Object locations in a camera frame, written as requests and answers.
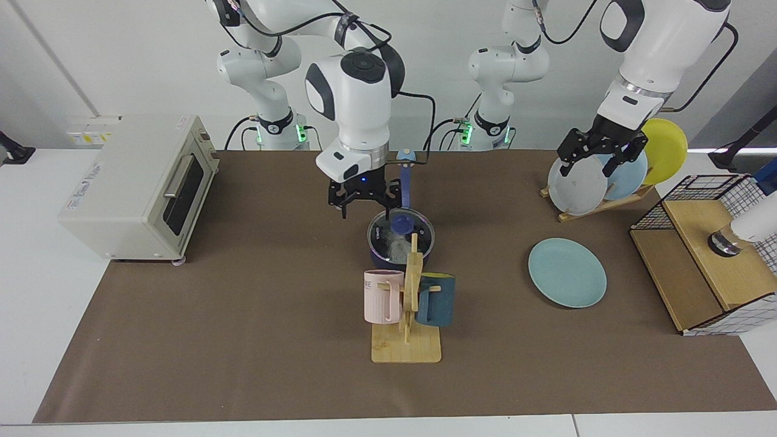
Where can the glass lid blue knob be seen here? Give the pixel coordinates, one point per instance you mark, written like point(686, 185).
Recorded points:
point(400, 223)

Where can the white vermicelli bundle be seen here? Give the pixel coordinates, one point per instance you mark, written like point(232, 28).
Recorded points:
point(397, 249)

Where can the light blue plate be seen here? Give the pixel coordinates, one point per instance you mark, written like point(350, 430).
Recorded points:
point(631, 179)

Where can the grey plate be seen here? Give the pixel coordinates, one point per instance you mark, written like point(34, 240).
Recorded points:
point(580, 191)

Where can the wooden plate rack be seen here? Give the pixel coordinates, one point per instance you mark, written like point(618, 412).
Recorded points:
point(601, 206)

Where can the yellow plate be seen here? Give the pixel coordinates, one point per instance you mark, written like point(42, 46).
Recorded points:
point(668, 145)

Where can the pale green plate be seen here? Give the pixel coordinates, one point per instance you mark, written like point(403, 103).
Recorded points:
point(567, 273)

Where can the small blue round thing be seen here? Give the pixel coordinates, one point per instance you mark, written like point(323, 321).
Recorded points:
point(407, 156)

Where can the pink cup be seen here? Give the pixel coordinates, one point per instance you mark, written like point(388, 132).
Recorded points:
point(381, 300)

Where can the dark teal cup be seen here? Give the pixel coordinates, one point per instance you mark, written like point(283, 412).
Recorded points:
point(438, 303)

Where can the black stand foot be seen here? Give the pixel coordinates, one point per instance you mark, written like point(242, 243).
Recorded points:
point(15, 152)
point(737, 149)

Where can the brown table cloth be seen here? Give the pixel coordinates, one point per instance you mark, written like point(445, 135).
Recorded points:
point(243, 303)

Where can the blue box corner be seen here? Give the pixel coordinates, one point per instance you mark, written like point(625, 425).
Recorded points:
point(768, 176)

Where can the wooden cup stand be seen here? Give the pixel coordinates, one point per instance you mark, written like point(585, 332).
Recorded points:
point(407, 346)

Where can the pale toaster oven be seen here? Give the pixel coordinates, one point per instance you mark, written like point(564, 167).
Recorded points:
point(121, 200)

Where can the white power strip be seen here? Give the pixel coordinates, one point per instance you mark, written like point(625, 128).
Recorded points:
point(88, 135)

